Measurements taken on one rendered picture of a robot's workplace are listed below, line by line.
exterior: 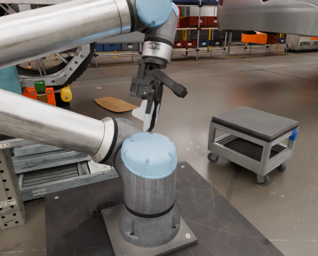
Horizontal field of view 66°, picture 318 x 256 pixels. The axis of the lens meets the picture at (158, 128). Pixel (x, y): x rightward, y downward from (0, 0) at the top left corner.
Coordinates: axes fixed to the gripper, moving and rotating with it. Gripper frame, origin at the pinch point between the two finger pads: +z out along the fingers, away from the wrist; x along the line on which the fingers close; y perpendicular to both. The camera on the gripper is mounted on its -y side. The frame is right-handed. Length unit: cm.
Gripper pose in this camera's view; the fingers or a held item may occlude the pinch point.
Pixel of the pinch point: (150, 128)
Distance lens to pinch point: 74.7
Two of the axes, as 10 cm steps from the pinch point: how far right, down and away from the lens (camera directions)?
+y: -9.5, -1.8, 2.5
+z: -1.8, 9.8, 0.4
